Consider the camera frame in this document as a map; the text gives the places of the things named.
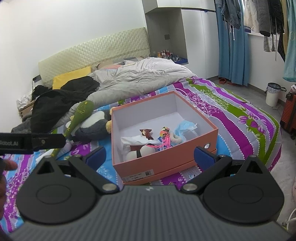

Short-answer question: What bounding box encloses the person's left hand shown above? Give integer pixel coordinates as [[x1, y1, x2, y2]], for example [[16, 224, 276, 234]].
[[0, 160, 19, 220]]

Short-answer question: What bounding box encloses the small black white plush toy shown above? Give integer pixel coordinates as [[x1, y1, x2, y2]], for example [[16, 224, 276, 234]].
[[124, 145, 156, 161]]

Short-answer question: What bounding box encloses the row of cosmetic bottles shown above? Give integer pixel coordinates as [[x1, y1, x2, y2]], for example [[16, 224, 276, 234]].
[[157, 49, 173, 60]]

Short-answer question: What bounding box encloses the blue cartoon plastic bag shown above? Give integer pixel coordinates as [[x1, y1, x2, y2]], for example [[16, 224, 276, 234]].
[[120, 136, 151, 149]]

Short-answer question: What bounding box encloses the hanging grey garment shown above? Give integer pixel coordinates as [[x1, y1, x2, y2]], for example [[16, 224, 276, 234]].
[[258, 0, 285, 37]]

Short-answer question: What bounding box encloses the orange suitcase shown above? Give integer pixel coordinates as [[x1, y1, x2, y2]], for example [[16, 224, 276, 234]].
[[279, 89, 296, 134]]

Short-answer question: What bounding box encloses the hanging dark patterned garment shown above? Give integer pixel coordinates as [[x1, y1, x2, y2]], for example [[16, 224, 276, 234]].
[[276, 32, 286, 62]]

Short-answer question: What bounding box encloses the grey penguin plush toy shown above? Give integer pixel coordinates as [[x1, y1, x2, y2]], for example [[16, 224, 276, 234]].
[[66, 110, 114, 143]]

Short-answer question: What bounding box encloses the hanging white jacket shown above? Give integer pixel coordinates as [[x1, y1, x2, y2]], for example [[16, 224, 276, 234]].
[[244, 0, 260, 32]]

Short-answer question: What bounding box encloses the hanging denim garment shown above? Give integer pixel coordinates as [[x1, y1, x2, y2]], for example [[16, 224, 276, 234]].
[[221, 0, 242, 30]]

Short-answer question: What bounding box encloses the grey duvet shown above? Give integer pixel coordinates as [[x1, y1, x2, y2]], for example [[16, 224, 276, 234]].
[[53, 57, 197, 126]]

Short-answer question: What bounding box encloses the pink pillow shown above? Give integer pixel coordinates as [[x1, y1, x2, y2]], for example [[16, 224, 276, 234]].
[[97, 60, 122, 70]]

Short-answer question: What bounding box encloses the pink yellow doll toy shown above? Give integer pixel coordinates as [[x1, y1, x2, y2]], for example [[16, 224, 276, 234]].
[[158, 126, 176, 151]]

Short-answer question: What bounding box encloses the black jacket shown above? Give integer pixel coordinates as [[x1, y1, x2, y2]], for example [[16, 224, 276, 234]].
[[30, 76, 100, 134]]

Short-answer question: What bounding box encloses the white tube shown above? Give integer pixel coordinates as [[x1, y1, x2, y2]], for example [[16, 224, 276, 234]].
[[39, 148, 57, 159]]

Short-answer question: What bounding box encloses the green plush stick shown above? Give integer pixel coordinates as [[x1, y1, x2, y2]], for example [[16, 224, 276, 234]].
[[49, 100, 95, 158]]

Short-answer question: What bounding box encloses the white cloth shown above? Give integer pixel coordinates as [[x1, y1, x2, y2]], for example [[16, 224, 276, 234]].
[[16, 89, 36, 110]]

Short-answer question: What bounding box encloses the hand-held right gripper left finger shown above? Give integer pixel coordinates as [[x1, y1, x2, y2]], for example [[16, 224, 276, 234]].
[[35, 146, 119, 195]]

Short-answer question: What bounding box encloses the hanging teal garment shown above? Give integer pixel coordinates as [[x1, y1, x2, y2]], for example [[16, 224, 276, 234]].
[[283, 0, 296, 82]]

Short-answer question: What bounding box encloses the white trash bin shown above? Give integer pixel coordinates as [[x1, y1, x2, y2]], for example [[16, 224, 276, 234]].
[[265, 82, 287, 107]]

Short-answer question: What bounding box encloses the dark grey garment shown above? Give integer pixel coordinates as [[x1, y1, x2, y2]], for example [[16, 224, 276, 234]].
[[10, 115, 33, 134]]

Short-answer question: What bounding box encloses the yellow pillow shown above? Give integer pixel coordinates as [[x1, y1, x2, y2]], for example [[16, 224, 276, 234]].
[[52, 66, 92, 90]]

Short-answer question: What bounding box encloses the brown cartoon snack packet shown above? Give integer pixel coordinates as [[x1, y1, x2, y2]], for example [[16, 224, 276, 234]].
[[139, 128, 154, 141]]

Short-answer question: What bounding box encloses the white face mask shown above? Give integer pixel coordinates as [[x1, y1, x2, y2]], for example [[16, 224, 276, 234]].
[[60, 138, 73, 152]]

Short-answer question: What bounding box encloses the striped floral bedsheet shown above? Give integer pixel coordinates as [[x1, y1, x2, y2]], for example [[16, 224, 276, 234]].
[[0, 76, 282, 232]]

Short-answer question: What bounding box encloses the brown cardboard box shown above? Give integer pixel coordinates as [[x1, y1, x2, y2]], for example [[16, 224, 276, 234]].
[[18, 99, 36, 121]]

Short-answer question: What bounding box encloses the blue tray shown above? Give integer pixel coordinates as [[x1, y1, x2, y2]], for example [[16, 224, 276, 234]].
[[172, 54, 188, 65]]

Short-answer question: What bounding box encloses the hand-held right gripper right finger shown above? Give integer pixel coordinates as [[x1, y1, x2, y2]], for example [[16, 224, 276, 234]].
[[180, 146, 267, 195]]

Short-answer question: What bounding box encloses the orange cardboard box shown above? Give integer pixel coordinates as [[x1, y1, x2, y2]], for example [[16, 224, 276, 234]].
[[111, 90, 219, 185]]

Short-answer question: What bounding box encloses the cream padded headboard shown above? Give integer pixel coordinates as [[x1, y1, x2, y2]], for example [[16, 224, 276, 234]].
[[38, 27, 150, 88]]

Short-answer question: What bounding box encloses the blue face mask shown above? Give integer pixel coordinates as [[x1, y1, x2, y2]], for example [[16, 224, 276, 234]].
[[173, 120, 199, 142]]

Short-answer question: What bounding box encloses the blue curtain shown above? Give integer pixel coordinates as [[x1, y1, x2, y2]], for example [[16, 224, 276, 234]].
[[215, 0, 248, 85]]

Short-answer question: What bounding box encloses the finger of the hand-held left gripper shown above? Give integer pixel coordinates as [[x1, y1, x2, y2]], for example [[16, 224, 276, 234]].
[[32, 133, 67, 150]]

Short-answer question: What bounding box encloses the hanging striped garment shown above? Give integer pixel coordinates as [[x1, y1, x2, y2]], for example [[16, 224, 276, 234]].
[[263, 33, 277, 53]]

